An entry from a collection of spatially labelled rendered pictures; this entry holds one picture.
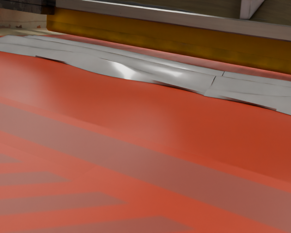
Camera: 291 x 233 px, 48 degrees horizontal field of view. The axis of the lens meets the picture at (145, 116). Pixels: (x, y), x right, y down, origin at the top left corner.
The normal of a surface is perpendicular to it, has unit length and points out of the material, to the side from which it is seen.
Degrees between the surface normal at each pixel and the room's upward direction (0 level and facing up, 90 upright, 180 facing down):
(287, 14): 90
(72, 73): 0
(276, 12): 90
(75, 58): 40
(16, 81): 0
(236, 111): 0
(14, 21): 90
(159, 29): 90
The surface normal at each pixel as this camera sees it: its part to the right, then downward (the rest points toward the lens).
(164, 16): -0.44, 0.23
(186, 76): -0.18, -0.67
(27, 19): 0.89, 0.24
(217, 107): 0.12, -0.94
